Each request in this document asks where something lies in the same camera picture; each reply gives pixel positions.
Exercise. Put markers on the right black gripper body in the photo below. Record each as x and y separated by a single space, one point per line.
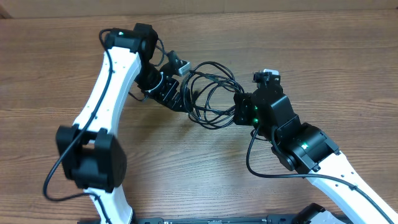
248 116

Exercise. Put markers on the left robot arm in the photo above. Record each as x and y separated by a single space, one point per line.
90 153

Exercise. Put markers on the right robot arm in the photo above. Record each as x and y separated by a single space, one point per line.
309 153

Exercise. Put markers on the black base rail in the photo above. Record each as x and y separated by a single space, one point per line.
270 219

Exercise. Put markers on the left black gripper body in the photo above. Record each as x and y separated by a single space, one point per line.
163 93

